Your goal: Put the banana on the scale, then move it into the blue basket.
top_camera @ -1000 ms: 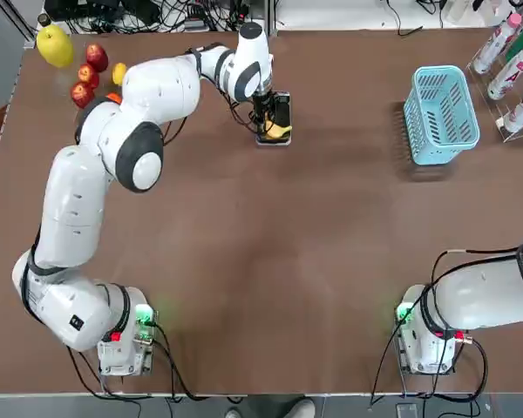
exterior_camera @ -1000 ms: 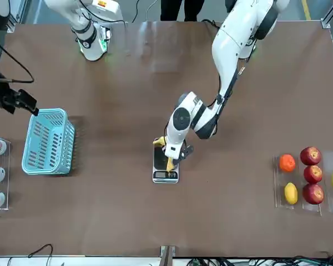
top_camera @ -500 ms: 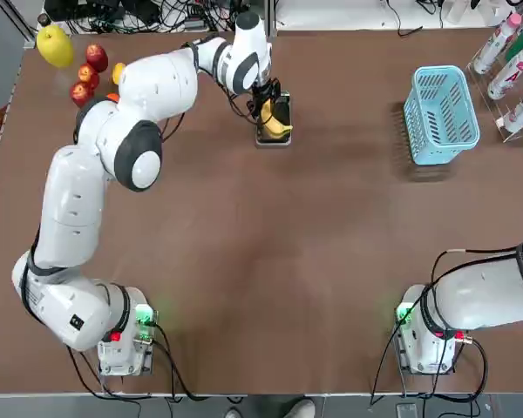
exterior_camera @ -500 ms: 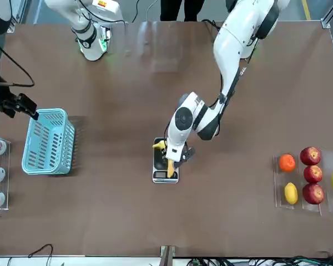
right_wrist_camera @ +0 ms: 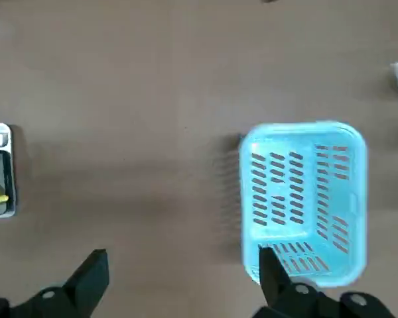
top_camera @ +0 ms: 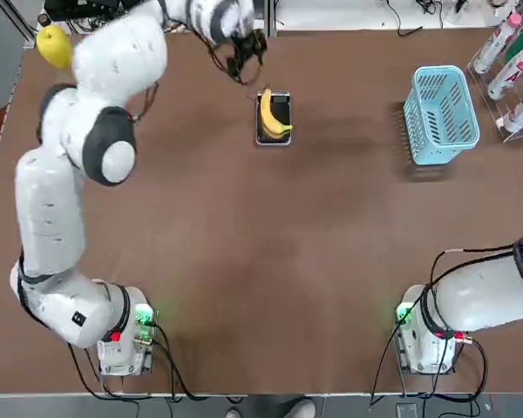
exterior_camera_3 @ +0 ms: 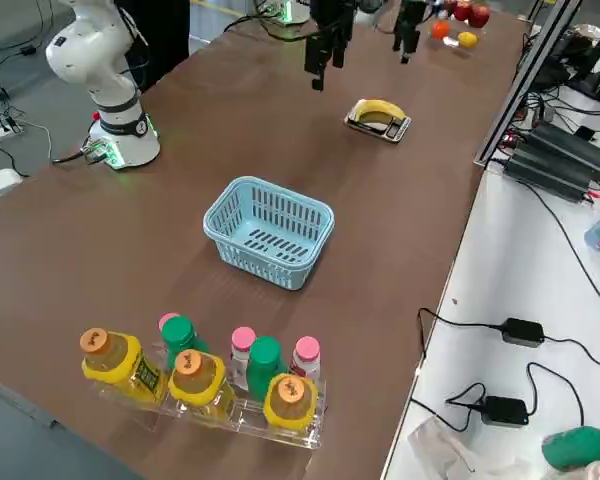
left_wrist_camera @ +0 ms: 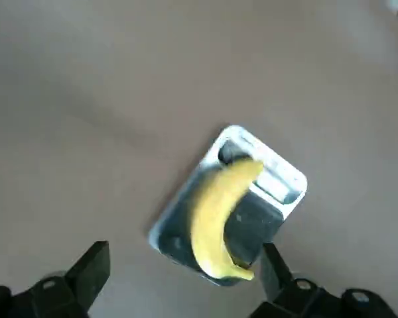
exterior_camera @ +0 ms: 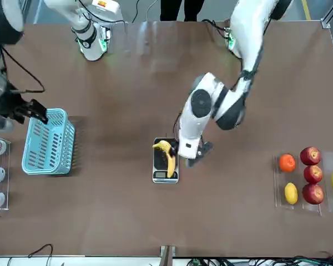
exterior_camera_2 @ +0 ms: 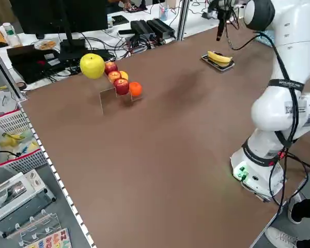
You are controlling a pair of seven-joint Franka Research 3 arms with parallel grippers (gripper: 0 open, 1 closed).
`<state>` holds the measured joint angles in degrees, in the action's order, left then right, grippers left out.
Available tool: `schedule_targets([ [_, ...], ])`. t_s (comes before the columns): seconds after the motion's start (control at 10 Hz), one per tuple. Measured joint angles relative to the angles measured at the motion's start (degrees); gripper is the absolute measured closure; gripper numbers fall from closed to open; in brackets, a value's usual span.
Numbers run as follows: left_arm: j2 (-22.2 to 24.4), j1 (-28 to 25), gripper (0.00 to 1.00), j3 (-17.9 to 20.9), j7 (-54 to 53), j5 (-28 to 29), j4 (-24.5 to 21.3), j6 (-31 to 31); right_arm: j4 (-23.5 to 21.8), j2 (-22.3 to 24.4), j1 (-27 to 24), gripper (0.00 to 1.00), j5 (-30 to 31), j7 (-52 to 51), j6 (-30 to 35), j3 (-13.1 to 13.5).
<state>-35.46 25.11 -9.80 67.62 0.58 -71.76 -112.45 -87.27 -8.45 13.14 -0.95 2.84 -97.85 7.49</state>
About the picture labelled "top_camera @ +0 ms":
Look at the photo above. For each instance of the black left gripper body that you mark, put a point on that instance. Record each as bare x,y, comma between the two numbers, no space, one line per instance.
253,42

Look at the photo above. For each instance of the yellow banana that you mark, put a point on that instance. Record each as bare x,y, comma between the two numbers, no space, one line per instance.
266,115

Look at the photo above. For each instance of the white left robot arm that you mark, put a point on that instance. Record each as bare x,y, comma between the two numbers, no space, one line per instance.
117,56

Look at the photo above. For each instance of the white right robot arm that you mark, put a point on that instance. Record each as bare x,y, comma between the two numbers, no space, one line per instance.
484,296

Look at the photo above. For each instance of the light blue plastic basket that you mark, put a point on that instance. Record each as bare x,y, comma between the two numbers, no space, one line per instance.
423,143

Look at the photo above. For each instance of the black electronic box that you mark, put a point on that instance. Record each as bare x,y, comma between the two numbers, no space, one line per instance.
83,8

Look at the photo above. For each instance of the yellow round fruit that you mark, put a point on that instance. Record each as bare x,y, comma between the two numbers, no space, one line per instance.
54,48

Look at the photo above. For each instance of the clear acrylic bottle rack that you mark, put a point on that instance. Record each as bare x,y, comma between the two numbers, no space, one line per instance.
488,100

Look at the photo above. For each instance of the person's foot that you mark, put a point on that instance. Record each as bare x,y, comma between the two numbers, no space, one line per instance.
234,413
298,409

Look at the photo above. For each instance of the aluminium frame post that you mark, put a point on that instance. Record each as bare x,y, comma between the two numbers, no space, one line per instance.
271,17

